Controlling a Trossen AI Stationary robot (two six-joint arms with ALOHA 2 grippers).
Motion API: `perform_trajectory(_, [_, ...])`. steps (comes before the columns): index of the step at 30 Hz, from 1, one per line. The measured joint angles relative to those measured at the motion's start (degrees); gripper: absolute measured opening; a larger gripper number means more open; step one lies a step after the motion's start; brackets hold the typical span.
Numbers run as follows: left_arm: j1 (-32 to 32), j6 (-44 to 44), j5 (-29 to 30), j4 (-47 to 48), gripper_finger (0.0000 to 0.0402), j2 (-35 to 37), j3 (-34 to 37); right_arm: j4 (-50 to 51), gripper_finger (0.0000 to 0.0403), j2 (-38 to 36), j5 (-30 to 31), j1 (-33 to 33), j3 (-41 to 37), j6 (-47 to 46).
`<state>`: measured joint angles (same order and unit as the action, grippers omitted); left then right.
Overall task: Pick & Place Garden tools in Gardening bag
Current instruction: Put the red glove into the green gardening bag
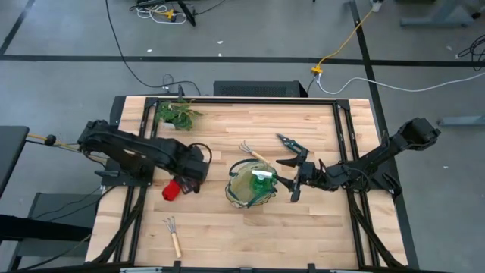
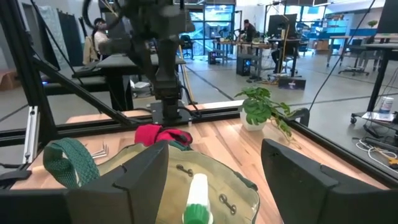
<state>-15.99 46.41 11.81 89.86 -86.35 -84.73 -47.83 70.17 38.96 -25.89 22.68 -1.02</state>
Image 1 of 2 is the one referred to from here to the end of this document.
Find white floor cable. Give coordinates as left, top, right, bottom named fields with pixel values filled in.
left=316, top=71, right=485, bottom=96

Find cream green canvas gardening bag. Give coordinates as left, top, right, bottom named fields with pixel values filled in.
left=224, top=158, right=280, bottom=209

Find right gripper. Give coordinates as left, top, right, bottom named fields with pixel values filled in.
left=275, top=149, right=331, bottom=204

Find black stand leg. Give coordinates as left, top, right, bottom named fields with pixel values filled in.
left=175, top=0, right=197, bottom=27

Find wooden handled hand rake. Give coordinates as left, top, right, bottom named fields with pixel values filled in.
left=163, top=216, right=183, bottom=259
left=238, top=140, right=271, bottom=165

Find red black-tipped gardening glove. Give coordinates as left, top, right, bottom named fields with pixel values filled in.
left=161, top=178, right=183, bottom=202

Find black aluminium table frame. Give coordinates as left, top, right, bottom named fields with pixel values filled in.
left=89, top=96, right=408, bottom=273

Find yellow extension cable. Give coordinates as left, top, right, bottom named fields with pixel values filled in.
left=311, top=0, right=382, bottom=74

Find small black adapter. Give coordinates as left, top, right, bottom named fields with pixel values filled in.
left=162, top=83, right=186, bottom=96

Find dark side table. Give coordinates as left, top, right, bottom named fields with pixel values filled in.
left=0, top=125, right=30, bottom=198

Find green potted plant white pot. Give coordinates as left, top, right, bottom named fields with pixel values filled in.
left=155, top=97, right=205, bottom=132

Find black floor cable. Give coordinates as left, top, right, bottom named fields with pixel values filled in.
left=105, top=0, right=202, bottom=96

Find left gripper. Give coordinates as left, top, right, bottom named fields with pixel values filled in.
left=174, top=172, right=202, bottom=195

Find grey desk leg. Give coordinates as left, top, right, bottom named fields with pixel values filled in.
left=399, top=0, right=479, bottom=28

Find white coiled cable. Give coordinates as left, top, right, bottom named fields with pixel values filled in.
left=136, top=4, right=188, bottom=25

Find black cable bundle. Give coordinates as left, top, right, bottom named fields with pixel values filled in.
left=456, top=34, right=485, bottom=71

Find green pruning shears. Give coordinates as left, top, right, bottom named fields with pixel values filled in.
left=276, top=133, right=310, bottom=157

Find black box under table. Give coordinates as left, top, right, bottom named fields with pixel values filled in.
left=109, top=96, right=127, bottom=133

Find grey floor bar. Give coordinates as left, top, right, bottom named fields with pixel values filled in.
left=436, top=115, right=485, bottom=127

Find yellow rod with black knob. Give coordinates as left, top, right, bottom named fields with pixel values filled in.
left=25, top=133, right=81, bottom=152

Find green spray bottle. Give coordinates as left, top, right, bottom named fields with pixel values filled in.
left=249, top=169, right=277, bottom=193

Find black computer case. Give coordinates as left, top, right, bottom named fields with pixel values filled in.
left=213, top=80, right=309, bottom=98

